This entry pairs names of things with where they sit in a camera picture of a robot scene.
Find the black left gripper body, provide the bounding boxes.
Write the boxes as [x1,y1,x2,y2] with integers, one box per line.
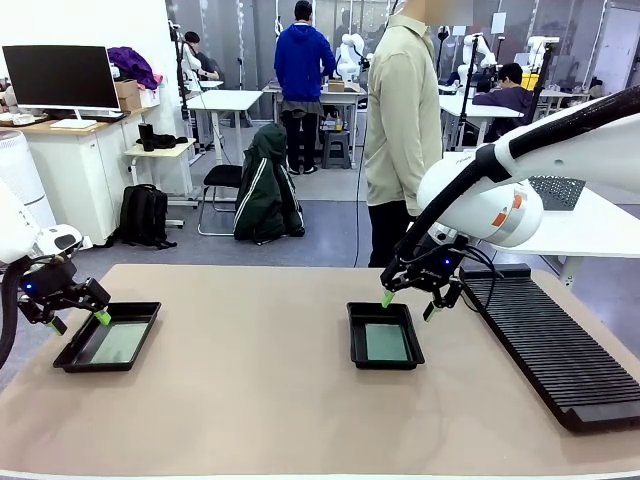
[17,258,77,312]

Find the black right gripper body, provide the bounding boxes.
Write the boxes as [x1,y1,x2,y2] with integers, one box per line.
[405,239,470,294]

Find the green circuit board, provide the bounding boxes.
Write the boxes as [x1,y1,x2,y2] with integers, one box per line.
[89,321,151,365]
[364,323,410,362]

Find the black ESD tray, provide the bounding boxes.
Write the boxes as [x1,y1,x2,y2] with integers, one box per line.
[345,301,426,371]
[52,301,163,374]

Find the person's left forearm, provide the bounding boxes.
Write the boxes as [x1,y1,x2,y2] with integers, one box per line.
[404,144,444,217]

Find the black backpack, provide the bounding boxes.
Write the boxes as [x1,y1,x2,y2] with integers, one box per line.
[118,183,177,250]

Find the black slotted board rack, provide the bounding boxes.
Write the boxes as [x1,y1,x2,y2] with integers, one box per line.
[458,263,640,434]

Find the white air purifier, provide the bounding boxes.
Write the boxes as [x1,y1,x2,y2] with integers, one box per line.
[0,130,57,229]

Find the white cabinet wooden top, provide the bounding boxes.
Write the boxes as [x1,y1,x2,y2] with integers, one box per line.
[0,106,164,247]

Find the grey plastic stool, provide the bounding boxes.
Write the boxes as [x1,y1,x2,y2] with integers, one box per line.
[321,129,352,170]

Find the grey mesh basket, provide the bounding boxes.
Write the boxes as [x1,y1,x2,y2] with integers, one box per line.
[527,175,587,211]

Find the person in beige shirt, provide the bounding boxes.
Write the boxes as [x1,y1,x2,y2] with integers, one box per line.
[363,0,444,269]

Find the white rounded table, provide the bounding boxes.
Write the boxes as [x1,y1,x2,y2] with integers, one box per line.
[442,152,640,287]

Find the dark green striped jacket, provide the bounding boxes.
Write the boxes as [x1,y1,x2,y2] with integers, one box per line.
[233,123,306,245]

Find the small wooden side table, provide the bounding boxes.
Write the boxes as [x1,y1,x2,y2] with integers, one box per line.
[123,138,197,229]

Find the white desk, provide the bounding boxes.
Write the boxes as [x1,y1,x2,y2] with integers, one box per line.
[185,89,265,166]
[438,93,524,151]

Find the black cloth bundle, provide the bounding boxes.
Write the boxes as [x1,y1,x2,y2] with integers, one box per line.
[149,132,189,150]

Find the black office chair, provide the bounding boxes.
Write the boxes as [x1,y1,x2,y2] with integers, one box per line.
[198,163,245,236]

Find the seated person dark clothes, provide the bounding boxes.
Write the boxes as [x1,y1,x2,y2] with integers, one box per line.
[472,63,537,144]

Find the grey workbench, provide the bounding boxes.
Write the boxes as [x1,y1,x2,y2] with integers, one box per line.
[262,82,369,161]

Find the brown cardboard box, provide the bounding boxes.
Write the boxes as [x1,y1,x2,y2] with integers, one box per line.
[113,78,143,112]

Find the black computer monitor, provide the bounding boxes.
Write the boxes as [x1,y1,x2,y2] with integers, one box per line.
[2,44,121,124]

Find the grey storage shelf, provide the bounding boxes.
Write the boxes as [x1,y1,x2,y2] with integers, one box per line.
[537,88,591,119]

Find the person in blue hoodie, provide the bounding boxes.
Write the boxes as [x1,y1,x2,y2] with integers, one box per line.
[273,0,337,176]

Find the purple cloth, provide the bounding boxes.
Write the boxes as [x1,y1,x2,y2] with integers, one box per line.
[107,46,160,91]

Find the seated person black cap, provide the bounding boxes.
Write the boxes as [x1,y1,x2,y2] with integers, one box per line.
[182,30,221,82]

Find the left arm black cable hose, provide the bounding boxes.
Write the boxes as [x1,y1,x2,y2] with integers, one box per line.
[0,254,54,369]

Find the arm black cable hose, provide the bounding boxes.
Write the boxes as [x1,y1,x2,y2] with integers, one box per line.
[0,254,54,369]
[393,84,640,264]

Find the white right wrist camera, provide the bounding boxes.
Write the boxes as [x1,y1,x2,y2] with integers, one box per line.
[429,223,459,246]

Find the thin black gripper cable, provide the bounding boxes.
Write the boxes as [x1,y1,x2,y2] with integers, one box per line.
[459,239,504,311]

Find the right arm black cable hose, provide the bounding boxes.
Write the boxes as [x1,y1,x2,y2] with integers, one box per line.
[393,84,640,264]

